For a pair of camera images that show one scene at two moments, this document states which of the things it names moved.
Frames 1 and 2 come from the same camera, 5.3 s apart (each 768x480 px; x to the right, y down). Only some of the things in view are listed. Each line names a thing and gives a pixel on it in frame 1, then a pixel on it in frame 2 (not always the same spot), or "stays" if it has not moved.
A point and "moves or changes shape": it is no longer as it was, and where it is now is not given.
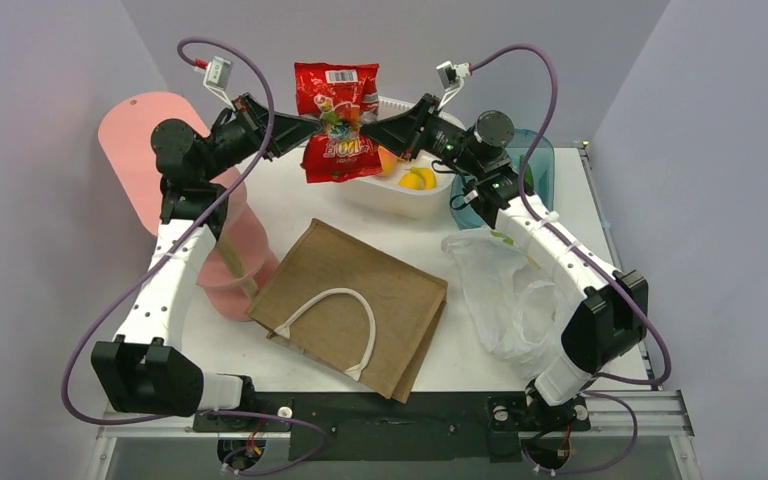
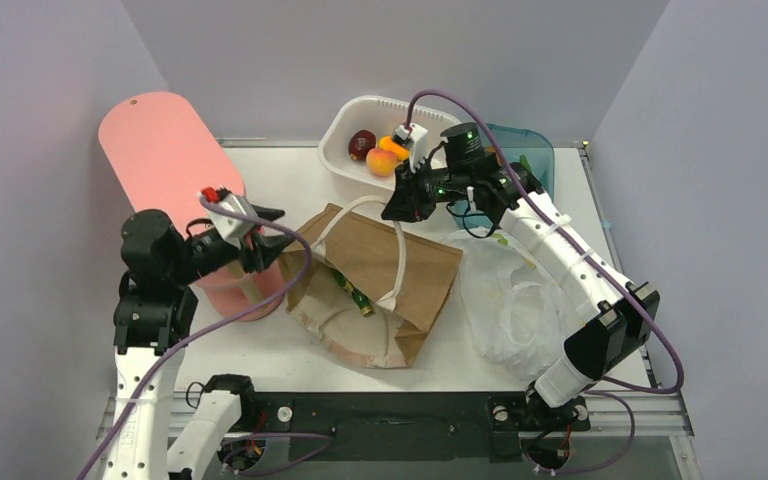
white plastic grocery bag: [518, 308] stays
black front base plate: [442, 427] stays
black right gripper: [397, 133] to [406, 204]
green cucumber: [528, 174] stays
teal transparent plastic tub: [537, 176] stays
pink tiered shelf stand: [243, 267] stays
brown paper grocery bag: [360, 314] moves or changes shape
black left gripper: [254, 122] to [262, 247]
